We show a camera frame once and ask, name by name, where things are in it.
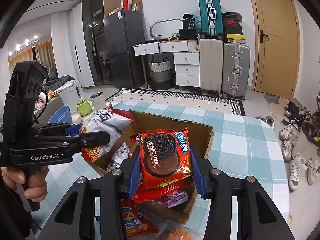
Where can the blue bowl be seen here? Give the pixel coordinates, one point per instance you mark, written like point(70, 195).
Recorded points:
point(66, 121)
point(58, 112)

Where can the white electric kettle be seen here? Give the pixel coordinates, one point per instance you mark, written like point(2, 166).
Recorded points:
point(70, 95)

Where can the black bag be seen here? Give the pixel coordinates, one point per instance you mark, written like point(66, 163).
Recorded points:
point(188, 21)

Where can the dark jacket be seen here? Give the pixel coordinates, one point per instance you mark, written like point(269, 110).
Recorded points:
point(58, 82)

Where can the pile of shoes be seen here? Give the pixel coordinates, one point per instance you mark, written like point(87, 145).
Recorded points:
point(297, 165)

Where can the person's left hand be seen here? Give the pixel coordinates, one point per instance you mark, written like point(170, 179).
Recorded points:
point(10, 177)

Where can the white orange noodle snack packet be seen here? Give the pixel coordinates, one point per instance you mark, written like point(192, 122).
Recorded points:
point(105, 125)

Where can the white curtain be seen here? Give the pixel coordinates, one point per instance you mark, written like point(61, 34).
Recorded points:
point(60, 45)

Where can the cream plate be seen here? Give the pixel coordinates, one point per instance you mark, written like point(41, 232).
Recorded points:
point(76, 117)

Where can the red cookie packet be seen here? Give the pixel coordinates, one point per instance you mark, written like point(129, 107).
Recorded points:
point(162, 160)

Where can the flat cardboard box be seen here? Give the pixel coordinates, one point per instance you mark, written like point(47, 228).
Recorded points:
point(115, 11)

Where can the clear bread packet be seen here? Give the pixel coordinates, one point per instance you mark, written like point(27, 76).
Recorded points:
point(177, 235)

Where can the white desk with drawers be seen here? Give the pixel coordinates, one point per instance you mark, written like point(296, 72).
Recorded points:
point(186, 60)

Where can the white wardrobe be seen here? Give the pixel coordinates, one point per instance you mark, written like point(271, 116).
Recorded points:
point(80, 42)

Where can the tall open cardboard box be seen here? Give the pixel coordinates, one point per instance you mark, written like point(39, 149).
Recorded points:
point(137, 3)

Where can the green mug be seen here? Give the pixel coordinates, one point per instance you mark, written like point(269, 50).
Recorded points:
point(83, 107)

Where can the beige curtain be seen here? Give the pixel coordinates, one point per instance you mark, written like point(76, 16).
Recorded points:
point(45, 52)

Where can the beige suitcase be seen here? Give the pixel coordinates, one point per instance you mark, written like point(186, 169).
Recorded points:
point(211, 67)

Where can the silver suitcase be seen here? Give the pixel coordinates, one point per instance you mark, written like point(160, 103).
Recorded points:
point(236, 70)

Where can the brown cardboard box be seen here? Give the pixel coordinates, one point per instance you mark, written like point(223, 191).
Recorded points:
point(175, 127)

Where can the wooden door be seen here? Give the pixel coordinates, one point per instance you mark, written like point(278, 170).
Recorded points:
point(275, 35)

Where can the plain black shoe box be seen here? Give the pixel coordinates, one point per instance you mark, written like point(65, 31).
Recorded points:
point(233, 30)

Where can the teal suitcase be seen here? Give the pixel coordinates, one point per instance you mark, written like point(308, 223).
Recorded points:
point(210, 15)

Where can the person's left forearm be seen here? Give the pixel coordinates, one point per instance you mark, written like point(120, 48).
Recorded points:
point(10, 217)

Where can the woven basket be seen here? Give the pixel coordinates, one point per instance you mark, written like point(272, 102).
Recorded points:
point(161, 75)

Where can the white cup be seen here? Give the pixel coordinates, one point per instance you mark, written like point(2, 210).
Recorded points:
point(98, 101)

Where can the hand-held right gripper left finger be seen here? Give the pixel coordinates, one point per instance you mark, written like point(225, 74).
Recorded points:
point(133, 175)

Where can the dark glass cabinet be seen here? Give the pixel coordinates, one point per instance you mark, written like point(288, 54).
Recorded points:
point(95, 42)

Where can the black white patterned rug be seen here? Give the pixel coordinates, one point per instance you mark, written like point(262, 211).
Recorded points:
point(175, 100)

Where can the grey doormat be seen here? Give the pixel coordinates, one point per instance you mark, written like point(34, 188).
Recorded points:
point(272, 100)

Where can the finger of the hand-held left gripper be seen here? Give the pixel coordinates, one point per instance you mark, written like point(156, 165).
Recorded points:
point(73, 129)
point(97, 138)

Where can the red black shoe box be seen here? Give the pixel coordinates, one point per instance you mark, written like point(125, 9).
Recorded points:
point(231, 23)

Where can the red chips bag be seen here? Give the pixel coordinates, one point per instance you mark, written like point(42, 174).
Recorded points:
point(135, 222)

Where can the yellow black shoe box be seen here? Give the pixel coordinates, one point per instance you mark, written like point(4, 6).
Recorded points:
point(235, 38)

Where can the blue plastic bag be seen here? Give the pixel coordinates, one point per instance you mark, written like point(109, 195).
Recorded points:
point(197, 20)

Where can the oval mirror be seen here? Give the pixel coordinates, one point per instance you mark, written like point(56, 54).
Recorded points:
point(151, 28)

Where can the dark grey refrigerator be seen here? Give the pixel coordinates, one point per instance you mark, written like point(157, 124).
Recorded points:
point(125, 42)

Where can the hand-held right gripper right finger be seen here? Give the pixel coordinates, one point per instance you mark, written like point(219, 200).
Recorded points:
point(197, 175)

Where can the grey ottoman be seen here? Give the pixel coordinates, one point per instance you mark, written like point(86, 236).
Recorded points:
point(53, 102)

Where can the black storage box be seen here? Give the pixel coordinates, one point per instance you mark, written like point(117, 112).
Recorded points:
point(187, 33)

